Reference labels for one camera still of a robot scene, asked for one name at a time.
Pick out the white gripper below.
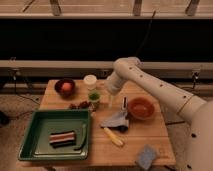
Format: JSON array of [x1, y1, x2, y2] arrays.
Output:
[[105, 72, 126, 108]]

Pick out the metal cup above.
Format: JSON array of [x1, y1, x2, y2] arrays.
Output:
[[90, 99, 100, 111]]

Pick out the green translucent cup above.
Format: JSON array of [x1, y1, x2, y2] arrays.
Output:
[[88, 92, 100, 103]]

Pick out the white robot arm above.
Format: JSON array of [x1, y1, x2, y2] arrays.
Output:
[[105, 57, 213, 171]]

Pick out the green plastic tray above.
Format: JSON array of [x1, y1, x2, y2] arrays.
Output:
[[18, 110, 91, 161]]

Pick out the black white marker tool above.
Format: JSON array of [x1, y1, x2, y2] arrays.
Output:
[[121, 97, 128, 116]]

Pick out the grey cloth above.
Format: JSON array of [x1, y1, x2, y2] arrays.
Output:
[[100, 111, 129, 127]]

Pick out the white cup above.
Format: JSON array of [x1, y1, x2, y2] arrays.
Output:
[[83, 75, 97, 90]]

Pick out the brown dried food pieces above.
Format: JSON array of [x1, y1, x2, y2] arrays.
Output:
[[69, 101, 90, 109]]

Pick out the orange bowl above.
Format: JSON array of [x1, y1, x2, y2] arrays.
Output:
[[128, 97, 155, 120]]

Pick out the yellow banana toy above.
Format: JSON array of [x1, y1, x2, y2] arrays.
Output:
[[103, 127, 124, 147]]

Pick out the orange ball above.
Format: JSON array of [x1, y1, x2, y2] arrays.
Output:
[[61, 83, 72, 91]]

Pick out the dark red bowl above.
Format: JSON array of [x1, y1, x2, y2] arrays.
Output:
[[54, 78, 75, 98]]

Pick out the striped folded cloth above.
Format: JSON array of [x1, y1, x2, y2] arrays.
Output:
[[49, 131, 76, 148]]

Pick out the blue sponge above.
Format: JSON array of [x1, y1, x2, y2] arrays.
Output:
[[136, 145, 157, 171]]

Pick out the black cable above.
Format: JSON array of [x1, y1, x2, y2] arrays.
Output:
[[134, 9, 157, 58]]

